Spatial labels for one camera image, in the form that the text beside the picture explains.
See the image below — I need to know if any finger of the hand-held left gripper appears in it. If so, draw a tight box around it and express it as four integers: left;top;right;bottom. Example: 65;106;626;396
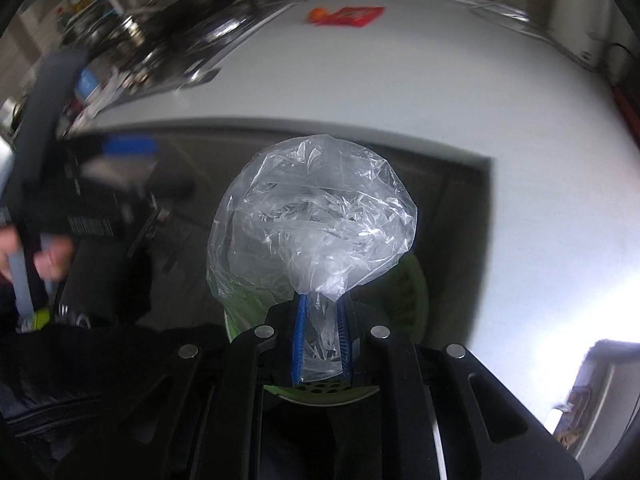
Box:
127;172;197;206
80;137;162;177

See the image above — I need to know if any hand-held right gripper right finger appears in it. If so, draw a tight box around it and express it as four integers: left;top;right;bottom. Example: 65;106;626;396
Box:
336;294;584;480

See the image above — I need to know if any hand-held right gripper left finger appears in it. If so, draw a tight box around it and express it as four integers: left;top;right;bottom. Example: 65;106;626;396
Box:
100;292;308;480

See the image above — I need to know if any green trash bin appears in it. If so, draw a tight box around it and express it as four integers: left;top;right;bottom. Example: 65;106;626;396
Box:
220;251;430;406

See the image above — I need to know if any clear plastic bag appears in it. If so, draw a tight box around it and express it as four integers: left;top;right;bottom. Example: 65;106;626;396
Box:
206;133;419;384

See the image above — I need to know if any person's left hand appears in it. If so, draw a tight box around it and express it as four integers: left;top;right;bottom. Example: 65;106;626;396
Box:
0;225;77;282

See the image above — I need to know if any gas stove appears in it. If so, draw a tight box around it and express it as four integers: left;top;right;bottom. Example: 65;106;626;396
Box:
75;0;301;111

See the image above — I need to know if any dark kitchen cabinet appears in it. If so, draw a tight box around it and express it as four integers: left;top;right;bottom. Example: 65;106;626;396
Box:
65;117;493;356

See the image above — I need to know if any red snack packet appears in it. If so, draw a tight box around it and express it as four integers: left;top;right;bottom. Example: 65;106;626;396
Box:
315;6;386;29

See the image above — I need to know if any white open box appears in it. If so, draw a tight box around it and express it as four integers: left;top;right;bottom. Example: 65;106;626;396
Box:
554;341;640;462

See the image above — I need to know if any white countertop appliance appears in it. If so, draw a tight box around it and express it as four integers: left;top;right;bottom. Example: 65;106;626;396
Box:
549;0;617;72

